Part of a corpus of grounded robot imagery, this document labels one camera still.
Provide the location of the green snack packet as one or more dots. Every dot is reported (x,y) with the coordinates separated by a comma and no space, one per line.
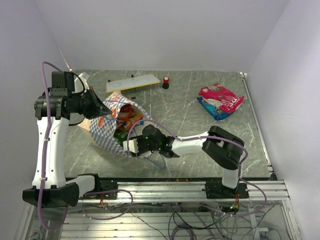
(120,136)

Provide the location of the pink snack packet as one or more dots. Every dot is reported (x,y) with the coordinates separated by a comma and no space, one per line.
(221,97)

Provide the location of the blue snack packet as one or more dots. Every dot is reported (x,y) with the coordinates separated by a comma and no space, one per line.
(215,112)

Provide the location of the red black stamp knob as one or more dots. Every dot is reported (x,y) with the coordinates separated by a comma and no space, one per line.
(165,84)

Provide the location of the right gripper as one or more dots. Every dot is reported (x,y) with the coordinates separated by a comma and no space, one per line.
(139,139)

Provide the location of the red snack packet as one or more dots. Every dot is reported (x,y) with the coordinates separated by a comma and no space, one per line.
(127,109)

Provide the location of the orange snack packet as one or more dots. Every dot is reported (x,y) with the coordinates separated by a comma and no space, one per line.
(124,124)

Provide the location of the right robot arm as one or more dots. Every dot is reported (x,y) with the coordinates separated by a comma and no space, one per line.
(224,148)

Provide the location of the yellow framed whiteboard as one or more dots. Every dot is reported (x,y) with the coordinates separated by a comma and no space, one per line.
(131,83)

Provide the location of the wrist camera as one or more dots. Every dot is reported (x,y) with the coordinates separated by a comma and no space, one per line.
(84,75)
(131,146)

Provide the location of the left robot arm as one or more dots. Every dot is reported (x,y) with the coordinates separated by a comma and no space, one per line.
(49,188)

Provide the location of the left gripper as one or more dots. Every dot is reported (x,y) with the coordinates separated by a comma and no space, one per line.
(99,108)

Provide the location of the checkered paper bag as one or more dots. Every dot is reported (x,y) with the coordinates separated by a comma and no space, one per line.
(100,130)

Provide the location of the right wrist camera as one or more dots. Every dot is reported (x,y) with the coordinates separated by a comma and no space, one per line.
(131,146)

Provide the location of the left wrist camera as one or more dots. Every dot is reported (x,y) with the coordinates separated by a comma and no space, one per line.
(84,75)

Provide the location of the aluminium mounting rail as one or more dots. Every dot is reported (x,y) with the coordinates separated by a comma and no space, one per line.
(193,191)

